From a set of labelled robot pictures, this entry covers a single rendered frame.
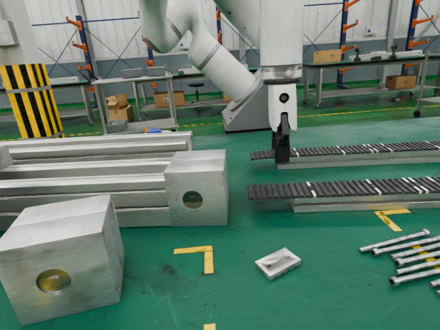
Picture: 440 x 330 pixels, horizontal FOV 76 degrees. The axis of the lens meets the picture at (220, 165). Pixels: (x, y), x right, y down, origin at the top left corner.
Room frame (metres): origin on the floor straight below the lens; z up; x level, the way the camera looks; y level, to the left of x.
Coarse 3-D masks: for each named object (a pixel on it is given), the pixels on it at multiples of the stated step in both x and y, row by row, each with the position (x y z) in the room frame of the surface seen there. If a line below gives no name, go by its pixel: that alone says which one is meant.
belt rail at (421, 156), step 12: (300, 156) 0.58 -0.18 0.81; (312, 156) 0.58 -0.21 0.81; (324, 156) 0.58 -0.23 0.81; (336, 156) 0.58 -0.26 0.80; (348, 156) 0.58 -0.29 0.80; (360, 156) 0.57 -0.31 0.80; (372, 156) 0.57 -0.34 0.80; (384, 156) 0.57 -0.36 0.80; (396, 156) 0.57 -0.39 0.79; (408, 156) 0.57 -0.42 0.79; (420, 156) 0.57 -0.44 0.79; (432, 156) 0.57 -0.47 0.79; (288, 168) 0.59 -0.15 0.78
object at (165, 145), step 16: (0, 144) 0.69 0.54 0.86; (16, 144) 0.68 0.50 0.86; (32, 144) 0.68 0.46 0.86; (48, 144) 0.67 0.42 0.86; (64, 144) 0.67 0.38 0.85; (80, 144) 0.67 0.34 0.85; (96, 144) 0.61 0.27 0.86; (112, 144) 0.60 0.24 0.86; (128, 144) 0.59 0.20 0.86; (144, 144) 0.58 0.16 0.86; (160, 144) 0.58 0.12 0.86; (176, 144) 0.57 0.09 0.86; (192, 144) 0.66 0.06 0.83; (16, 160) 0.61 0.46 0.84; (32, 160) 0.60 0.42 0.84; (48, 160) 0.60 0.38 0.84; (64, 160) 0.60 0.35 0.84; (80, 160) 0.59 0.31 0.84; (96, 160) 0.59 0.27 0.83
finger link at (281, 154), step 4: (280, 136) 0.55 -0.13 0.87; (280, 140) 0.55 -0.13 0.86; (280, 144) 0.56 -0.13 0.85; (284, 144) 0.56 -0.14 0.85; (276, 148) 0.58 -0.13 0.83; (280, 148) 0.57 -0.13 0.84; (284, 148) 0.57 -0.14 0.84; (288, 148) 0.57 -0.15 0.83; (276, 152) 0.58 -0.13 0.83; (280, 152) 0.57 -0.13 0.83; (284, 152) 0.57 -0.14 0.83; (288, 152) 0.57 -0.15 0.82; (276, 156) 0.58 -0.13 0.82; (280, 156) 0.57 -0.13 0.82; (284, 156) 0.57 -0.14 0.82; (288, 156) 0.57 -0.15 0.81; (276, 160) 0.58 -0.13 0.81; (280, 160) 0.58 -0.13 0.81; (284, 160) 0.58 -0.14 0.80; (288, 160) 0.57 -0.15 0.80
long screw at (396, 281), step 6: (432, 270) 0.24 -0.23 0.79; (438, 270) 0.24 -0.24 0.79; (402, 276) 0.24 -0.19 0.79; (408, 276) 0.24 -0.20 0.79; (414, 276) 0.24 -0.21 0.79; (420, 276) 0.24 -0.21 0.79; (426, 276) 0.24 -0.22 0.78; (390, 282) 0.24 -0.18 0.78; (396, 282) 0.23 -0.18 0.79; (402, 282) 0.23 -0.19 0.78
